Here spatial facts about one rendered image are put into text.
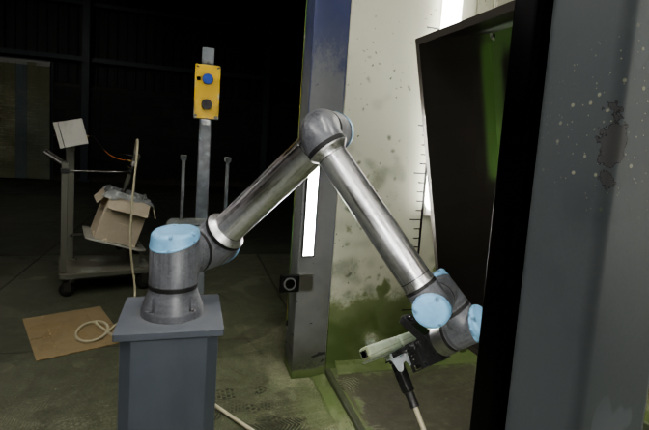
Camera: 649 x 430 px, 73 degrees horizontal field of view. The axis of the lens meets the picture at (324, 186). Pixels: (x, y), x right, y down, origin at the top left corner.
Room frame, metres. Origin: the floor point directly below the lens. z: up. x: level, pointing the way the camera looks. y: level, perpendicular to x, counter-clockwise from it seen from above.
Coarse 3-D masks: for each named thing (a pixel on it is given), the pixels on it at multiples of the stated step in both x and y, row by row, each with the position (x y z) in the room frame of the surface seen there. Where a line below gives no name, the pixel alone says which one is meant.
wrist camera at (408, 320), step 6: (402, 318) 1.33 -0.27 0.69; (408, 318) 1.33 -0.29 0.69; (414, 318) 1.35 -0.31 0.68; (402, 324) 1.33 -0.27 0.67; (408, 324) 1.31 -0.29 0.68; (414, 324) 1.32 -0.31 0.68; (414, 330) 1.29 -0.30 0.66; (420, 330) 1.29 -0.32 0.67; (426, 330) 1.30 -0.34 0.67; (414, 336) 1.29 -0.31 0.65; (420, 336) 1.28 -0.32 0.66; (426, 336) 1.27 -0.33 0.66; (426, 342) 1.26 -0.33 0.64
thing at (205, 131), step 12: (204, 48) 2.21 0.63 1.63; (204, 132) 2.21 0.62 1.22; (204, 144) 2.21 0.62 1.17; (204, 156) 2.21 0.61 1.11; (204, 168) 2.22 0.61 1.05; (204, 180) 2.22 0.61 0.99; (204, 192) 2.22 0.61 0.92; (204, 204) 2.22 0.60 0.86; (204, 216) 2.22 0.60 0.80; (204, 276) 2.22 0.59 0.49; (204, 288) 2.23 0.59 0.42
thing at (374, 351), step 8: (400, 336) 1.40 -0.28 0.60; (408, 336) 1.42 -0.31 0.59; (368, 344) 1.33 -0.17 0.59; (376, 344) 1.33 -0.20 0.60; (384, 344) 1.34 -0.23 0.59; (392, 344) 1.36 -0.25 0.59; (400, 344) 1.38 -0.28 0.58; (360, 352) 1.32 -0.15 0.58; (368, 352) 1.30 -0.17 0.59; (376, 352) 1.31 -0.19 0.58; (384, 352) 1.33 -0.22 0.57; (392, 352) 1.35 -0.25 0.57; (368, 360) 1.29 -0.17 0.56; (392, 368) 1.35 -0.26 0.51; (400, 376) 1.32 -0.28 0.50; (408, 376) 1.33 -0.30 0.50; (400, 384) 1.32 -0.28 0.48; (408, 384) 1.31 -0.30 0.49; (408, 392) 1.30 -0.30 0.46; (408, 400) 1.30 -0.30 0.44; (416, 400) 1.29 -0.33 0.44
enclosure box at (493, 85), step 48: (432, 48) 1.77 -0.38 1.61; (480, 48) 1.84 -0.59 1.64; (432, 96) 1.78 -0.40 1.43; (480, 96) 1.85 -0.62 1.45; (432, 144) 1.78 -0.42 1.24; (480, 144) 1.86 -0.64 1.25; (432, 192) 1.76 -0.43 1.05; (480, 192) 1.87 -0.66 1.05; (480, 240) 1.88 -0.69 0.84; (480, 288) 1.88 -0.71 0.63
